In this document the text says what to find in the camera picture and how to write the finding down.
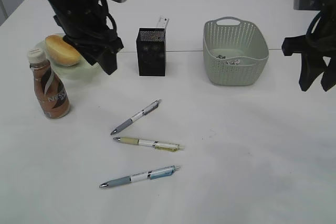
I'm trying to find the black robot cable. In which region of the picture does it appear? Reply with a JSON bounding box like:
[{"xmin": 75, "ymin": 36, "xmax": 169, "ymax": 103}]
[{"xmin": 306, "ymin": 11, "xmax": 326, "ymax": 51}]

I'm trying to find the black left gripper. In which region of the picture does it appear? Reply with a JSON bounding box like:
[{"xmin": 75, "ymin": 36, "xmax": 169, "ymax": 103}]
[{"xmin": 52, "ymin": 0, "xmax": 124, "ymax": 75}]

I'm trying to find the black mesh pen holder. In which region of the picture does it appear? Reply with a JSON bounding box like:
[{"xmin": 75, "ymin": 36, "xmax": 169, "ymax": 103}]
[{"xmin": 136, "ymin": 28, "xmax": 166, "ymax": 77}]

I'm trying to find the brown coffee drink bottle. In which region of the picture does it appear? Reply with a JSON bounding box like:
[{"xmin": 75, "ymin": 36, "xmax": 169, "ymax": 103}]
[{"xmin": 27, "ymin": 48, "xmax": 70, "ymax": 119}]

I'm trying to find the blue grip white pen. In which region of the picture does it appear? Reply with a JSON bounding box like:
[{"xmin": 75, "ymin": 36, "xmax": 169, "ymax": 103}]
[{"xmin": 99, "ymin": 165, "xmax": 181, "ymax": 188}]

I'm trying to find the golden bread loaf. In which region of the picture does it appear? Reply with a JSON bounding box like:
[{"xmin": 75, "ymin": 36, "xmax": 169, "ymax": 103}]
[{"xmin": 45, "ymin": 35, "xmax": 81, "ymax": 67}]

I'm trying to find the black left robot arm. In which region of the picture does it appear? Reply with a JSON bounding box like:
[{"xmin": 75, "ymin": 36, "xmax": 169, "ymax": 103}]
[{"xmin": 47, "ymin": 0, "xmax": 126, "ymax": 75}]

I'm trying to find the grey grip white pen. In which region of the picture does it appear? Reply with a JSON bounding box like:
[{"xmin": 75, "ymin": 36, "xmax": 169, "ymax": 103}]
[{"xmin": 110, "ymin": 99, "xmax": 162, "ymax": 135}]

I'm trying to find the large paper piece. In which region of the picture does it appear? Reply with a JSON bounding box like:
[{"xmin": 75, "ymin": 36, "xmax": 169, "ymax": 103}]
[{"xmin": 226, "ymin": 59, "xmax": 240, "ymax": 65}]

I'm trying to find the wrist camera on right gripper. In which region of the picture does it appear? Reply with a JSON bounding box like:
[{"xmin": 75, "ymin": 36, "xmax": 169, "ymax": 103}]
[{"xmin": 293, "ymin": 0, "xmax": 335, "ymax": 10}]

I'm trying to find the grey-green plastic basket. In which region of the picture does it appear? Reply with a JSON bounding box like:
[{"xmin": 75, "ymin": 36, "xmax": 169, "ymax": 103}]
[{"xmin": 203, "ymin": 17, "xmax": 269, "ymax": 86}]

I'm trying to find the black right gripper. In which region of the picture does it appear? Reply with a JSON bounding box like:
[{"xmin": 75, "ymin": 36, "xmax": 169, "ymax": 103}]
[{"xmin": 281, "ymin": 5, "xmax": 336, "ymax": 92}]

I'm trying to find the small paper piece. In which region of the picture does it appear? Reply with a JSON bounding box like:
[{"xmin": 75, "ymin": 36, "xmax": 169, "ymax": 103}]
[{"xmin": 217, "ymin": 55, "xmax": 227, "ymax": 59}]

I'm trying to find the pale green wavy glass bowl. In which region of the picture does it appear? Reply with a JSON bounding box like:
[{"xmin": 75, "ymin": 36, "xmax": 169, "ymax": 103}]
[{"xmin": 35, "ymin": 41, "xmax": 102, "ymax": 81}]

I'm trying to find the beige grip white pen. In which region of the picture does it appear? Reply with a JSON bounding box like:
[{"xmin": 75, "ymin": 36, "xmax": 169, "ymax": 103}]
[{"xmin": 113, "ymin": 137, "xmax": 184, "ymax": 152}]

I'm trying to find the clear plastic ruler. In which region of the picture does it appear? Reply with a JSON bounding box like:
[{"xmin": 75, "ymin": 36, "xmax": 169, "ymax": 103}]
[{"xmin": 156, "ymin": 16, "xmax": 170, "ymax": 29}]

